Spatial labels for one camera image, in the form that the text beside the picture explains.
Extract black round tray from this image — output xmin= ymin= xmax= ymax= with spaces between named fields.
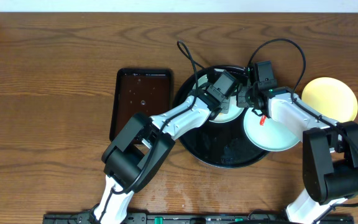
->
xmin=172 ymin=64 xmax=276 ymax=169

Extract light green plate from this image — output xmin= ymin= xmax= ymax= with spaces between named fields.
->
xmin=244 ymin=108 xmax=300 ymax=152

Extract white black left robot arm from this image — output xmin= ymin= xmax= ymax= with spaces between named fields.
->
xmin=89 ymin=90 xmax=231 ymax=223

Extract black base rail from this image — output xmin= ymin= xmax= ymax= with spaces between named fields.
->
xmin=42 ymin=212 xmax=356 ymax=224

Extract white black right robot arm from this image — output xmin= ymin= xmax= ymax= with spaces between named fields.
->
xmin=236 ymin=85 xmax=358 ymax=223

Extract black rectangular tray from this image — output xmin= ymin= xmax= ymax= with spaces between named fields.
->
xmin=109 ymin=68 xmax=173 ymax=141

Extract yellow plate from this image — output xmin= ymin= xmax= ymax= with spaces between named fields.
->
xmin=301 ymin=77 xmax=358 ymax=123

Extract light blue plate front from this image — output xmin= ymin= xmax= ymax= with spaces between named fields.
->
xmin=191 ymin=68 xmax=244 ymax=123

